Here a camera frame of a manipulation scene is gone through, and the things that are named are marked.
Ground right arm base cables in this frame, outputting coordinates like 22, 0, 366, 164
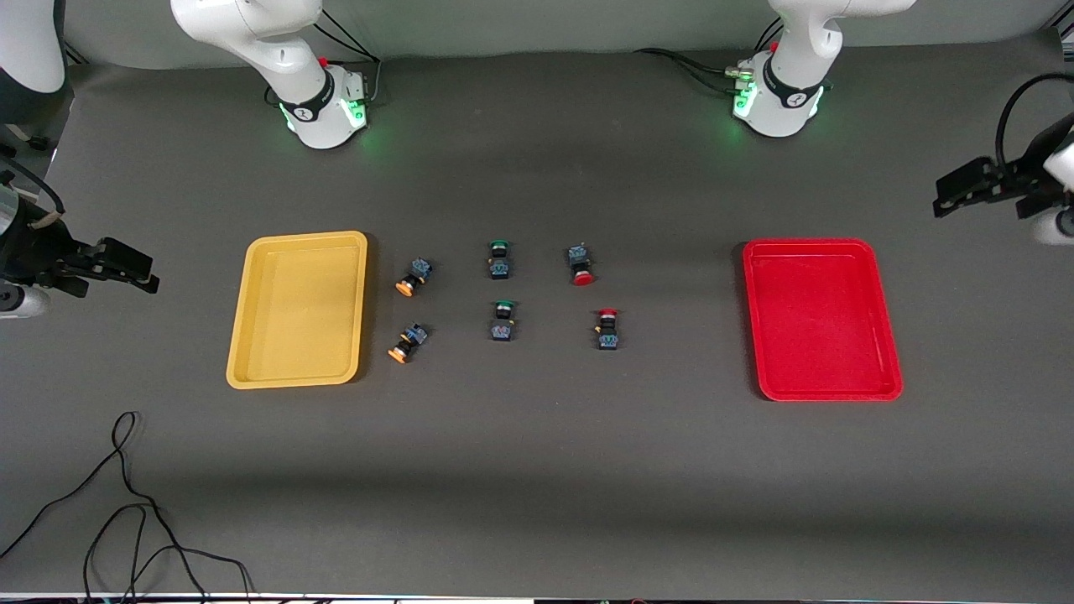
315, 8, 383, 106

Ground yellow plastic tray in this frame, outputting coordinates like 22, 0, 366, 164
226, 231, 369, 390

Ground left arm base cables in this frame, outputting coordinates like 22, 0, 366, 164
633, 48, 756, 93

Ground dark grey table cover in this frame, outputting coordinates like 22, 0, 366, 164
0, 29, 1074, 601

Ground white wheeled stand leg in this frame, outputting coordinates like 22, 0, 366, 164
0, 122, 51, 156

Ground yellow push button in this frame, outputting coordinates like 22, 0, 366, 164
395, 258, 434, 298
388, 323, 430, 364

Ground thin black loose cable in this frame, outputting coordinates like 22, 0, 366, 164
0, 411, 209, 604
82, 503, 254, 604

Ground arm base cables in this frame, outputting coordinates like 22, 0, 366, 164
633, 48, 756, 93
315, 8, 383, 106

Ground red plastic tray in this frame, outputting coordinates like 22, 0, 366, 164
743, 238, 905, 403

